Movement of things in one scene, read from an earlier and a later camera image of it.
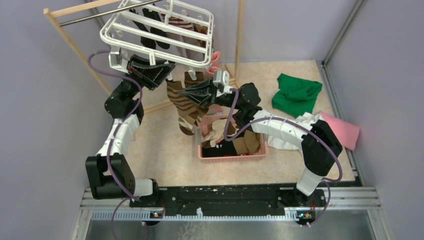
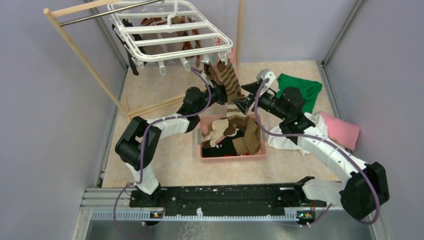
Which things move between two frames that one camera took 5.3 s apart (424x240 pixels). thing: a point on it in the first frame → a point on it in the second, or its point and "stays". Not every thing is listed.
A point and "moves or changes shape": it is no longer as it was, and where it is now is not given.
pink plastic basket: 263,153 stays
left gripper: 155,73 → 220,92
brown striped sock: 187,111 → 223,73
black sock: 147,43 → 128,54
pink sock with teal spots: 215,59 → 232,57
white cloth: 277,142 stays
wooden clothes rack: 50,13 stays
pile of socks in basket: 222,137 stays
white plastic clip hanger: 161,30 moves or changes shape
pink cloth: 347,134 stays
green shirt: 296,96 stays
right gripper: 202,94 → 244,103
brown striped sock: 198,111 → 228,76
